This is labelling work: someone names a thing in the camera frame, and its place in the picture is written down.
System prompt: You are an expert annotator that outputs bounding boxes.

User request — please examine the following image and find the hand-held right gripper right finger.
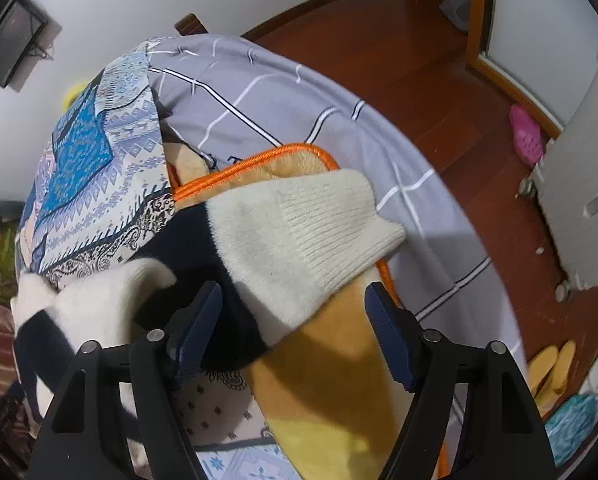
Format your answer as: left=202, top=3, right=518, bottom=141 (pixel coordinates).
left=364, top=281, right=556, bottom=480

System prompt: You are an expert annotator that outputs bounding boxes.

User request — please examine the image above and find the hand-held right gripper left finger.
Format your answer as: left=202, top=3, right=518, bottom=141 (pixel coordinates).
left=26, top=280, right=225, bottom=480

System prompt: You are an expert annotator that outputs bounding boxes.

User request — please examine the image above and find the white and navy knit sweater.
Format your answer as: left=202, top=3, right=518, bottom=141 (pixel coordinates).
left=11, top=169, right=407, bottom=426

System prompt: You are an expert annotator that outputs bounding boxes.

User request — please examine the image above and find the orange fleece blanket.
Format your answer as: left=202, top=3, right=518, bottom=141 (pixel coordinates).
left=164, top=142, right=420, bottom=480

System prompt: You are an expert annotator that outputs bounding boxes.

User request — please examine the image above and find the yellow slipper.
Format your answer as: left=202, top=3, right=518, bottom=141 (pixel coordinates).
left=536, top=340, right=577, bottom=416
left=526, top=345, right=560, bottom=397

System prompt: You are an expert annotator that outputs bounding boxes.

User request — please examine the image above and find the teal patterned cloth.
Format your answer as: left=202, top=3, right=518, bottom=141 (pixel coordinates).
left=544, top=392, right=598, bottom=468

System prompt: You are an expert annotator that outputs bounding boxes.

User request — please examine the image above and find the blue patchwork patterned quilt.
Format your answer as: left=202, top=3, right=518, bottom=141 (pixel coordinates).
left=16, top=40, right=290, bottom=480

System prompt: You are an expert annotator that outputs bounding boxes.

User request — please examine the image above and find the green storage bag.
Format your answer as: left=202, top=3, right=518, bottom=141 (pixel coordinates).
left=0, top=200, right=27, bottom=291

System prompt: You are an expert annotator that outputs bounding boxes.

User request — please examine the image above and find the pink slipper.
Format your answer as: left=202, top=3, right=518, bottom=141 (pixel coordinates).
left=509, top=104, right=547, bottom=167

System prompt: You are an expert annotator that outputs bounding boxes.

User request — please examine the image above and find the grey checked bedsheet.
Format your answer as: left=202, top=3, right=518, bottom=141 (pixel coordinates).
left=146, top=34, right=527, bottom=421

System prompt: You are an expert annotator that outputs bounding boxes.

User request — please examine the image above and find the white wheeled cabinet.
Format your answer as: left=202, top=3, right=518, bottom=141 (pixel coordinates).
left=516, top=35, right=598, bottom=302

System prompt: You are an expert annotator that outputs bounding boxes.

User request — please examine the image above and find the dark wooden chair back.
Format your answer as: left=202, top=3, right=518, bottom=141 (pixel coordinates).
left=174, top=12, right=210, bottom=37

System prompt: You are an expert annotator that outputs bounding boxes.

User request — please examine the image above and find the yellow plush ring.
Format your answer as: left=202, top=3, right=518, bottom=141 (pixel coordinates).
left=61, top=85, right=87, bottom=111

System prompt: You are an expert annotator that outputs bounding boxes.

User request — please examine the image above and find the wooden door frame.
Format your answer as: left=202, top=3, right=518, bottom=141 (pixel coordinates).
left=466, top=0, right=565, bottom=136

